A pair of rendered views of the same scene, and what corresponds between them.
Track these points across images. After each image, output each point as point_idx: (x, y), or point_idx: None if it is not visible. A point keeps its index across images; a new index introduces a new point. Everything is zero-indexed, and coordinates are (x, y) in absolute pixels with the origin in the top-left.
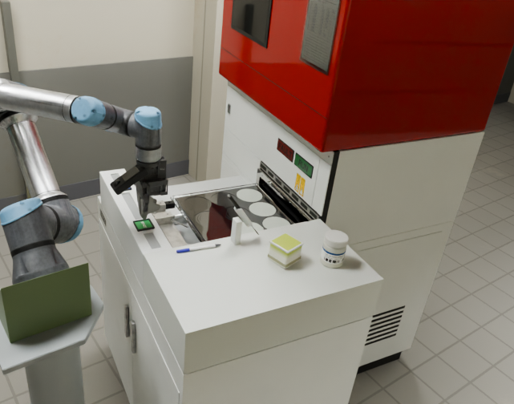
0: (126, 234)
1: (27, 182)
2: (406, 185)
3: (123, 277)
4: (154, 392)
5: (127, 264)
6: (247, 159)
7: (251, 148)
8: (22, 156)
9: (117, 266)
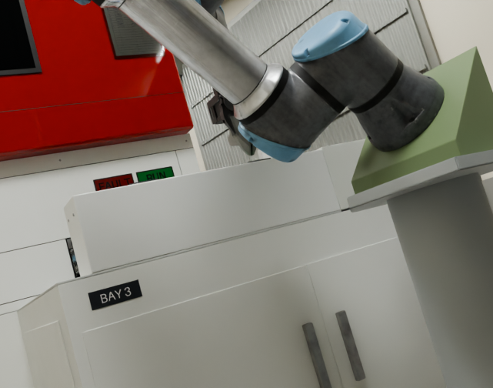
0: (257, 184)
1: (243, 47)
2: None
3: (271, 286)
4: (428, 336)
5: (274, 240)
6: (27, 265)
7: (31, 242)
8: (206, 11)
9: (235, 306)
